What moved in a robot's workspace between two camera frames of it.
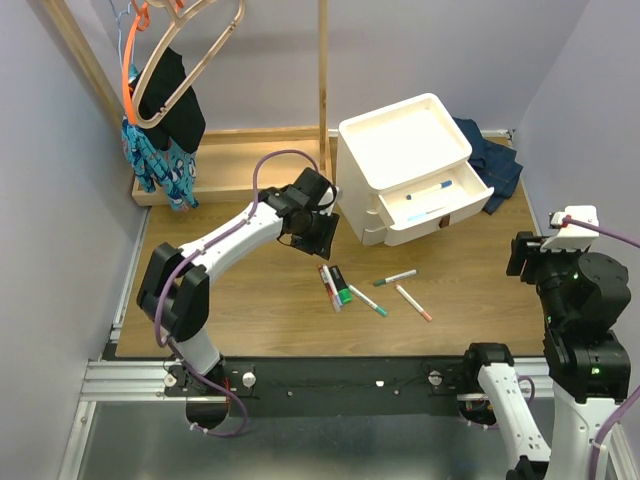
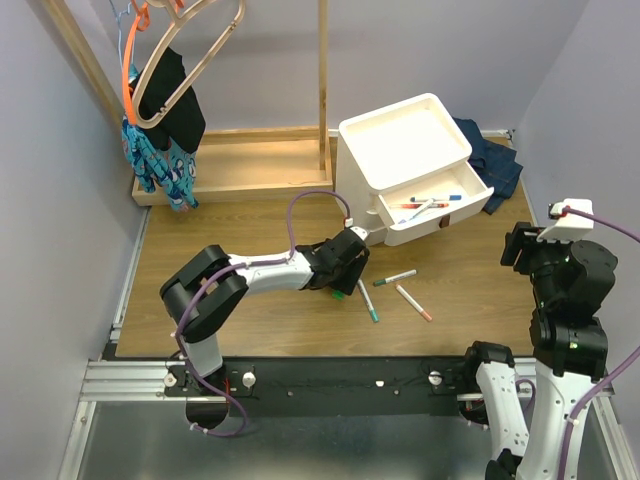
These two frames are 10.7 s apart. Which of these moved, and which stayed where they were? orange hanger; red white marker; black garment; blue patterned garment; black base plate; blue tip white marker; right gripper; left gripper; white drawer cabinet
Moved: red white marker; blue tip white marker; left gripper
Stayed: black garment; black base plate; orange hanger; white drawer cabinet; right gripper; blue patterned garment
